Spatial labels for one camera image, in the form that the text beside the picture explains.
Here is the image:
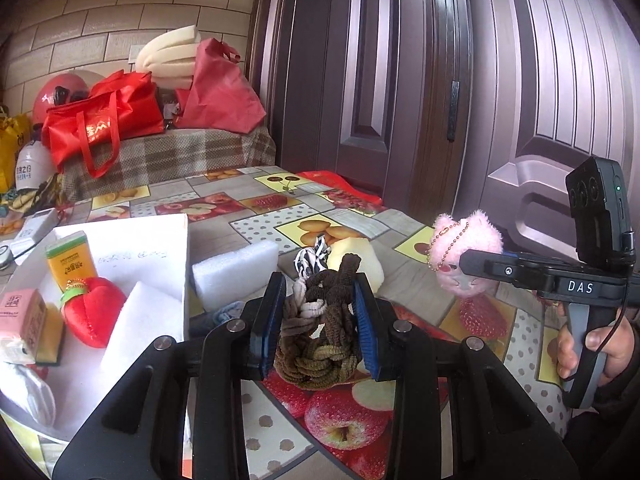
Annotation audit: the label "red tote bag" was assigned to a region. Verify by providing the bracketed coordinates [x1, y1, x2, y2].
[41, 71, 166, 179]

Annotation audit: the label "yellow green scouring sponge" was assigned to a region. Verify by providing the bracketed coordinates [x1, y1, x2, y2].
[35, 302, 66, 366]

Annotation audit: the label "small white box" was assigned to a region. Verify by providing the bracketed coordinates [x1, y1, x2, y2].
[12, 207, 61, 241]

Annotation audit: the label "cream foam rolls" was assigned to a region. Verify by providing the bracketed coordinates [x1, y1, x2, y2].
[136, 25, 203, 81]

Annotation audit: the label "white cardboard box lid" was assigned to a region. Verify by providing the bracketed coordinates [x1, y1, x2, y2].
[0, 212, 191, 443]

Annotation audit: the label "brown metal door leaf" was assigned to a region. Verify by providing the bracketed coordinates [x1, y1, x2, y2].
[270, 0, 471, 211]
[450, 0, 640, 271]

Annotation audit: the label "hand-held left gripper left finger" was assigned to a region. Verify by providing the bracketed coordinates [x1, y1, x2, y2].
[52, 271, 288, 480]

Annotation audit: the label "pale yellow sponge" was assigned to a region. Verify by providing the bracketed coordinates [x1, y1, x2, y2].
[326, 237, 386, 295]

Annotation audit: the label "yellow tissue pack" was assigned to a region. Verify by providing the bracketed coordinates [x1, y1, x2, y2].
[45, 230, 98, 293]

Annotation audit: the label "beige braided hair tie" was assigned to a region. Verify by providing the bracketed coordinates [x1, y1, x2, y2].
[284, 280, 327, 328]

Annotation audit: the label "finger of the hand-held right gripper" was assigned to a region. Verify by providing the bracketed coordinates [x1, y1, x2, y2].
[459, 249, 548, 293]

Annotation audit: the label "red printed bag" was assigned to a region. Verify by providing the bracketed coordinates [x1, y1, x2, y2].
[297, 170, 385, 211]

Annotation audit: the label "black door handle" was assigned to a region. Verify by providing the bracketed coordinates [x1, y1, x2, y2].
[446, 80, 461, 142]

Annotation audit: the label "dark brown braided hair tie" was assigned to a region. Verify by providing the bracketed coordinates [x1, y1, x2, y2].
[302, 254, 363, 348]

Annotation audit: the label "white foam block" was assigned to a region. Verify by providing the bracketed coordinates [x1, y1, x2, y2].
[191, 239, 279, 313]
[100, 280, 187, 386]

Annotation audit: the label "pink plush toy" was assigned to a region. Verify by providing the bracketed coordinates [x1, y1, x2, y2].
[427, 209, 505, 301]

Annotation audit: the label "dark patterned cloth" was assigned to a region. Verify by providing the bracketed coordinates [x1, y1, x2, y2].
[0, 175, 63, 216]

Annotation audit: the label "red helmet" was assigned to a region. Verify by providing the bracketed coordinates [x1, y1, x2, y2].
[32, 72, 91, 126]

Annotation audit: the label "clear plastic bag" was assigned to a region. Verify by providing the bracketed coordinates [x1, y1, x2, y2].
[0, 337, 57, 428]

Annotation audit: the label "red plush strawberry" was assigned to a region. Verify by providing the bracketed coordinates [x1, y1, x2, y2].
[60, 276, 128, 350]

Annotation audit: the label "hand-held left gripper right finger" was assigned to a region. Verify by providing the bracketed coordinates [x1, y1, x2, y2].
[351, 280, 581, 480]

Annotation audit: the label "red cloth bag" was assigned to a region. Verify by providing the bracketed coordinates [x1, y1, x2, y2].
[175, 37, 267, 135]

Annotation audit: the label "yellow bag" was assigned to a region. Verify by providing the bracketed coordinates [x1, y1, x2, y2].
[0, 107, 33, 191]

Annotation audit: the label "pink tissue pack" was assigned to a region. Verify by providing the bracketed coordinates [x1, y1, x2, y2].
[0, 287, 48, 356]

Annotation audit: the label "fruit print tablecloth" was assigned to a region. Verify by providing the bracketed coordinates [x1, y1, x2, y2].
[0, 165, 573, 480]

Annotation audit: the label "person's right hand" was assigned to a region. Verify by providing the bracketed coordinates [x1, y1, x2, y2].
[552, 305, 636, 388]

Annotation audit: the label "black cable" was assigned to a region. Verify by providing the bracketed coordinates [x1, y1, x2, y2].
[597, 230, 636, 361]

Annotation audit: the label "plaid sofa cover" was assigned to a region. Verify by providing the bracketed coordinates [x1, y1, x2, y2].
[57, 125, 277, 203]

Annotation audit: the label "white bottle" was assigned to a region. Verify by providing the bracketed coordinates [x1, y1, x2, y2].
[15, 132, 56, 192]

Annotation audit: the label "grey blue cloth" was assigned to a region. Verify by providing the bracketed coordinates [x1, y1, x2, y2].
[192, 305, 246, 336]

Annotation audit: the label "olive braided hair tie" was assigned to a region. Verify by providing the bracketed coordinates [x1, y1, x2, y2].
[274, 330, 362, 391]

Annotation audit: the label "zebra striped hair tie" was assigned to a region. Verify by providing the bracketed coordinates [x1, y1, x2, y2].
[294, 237, 331, 281]

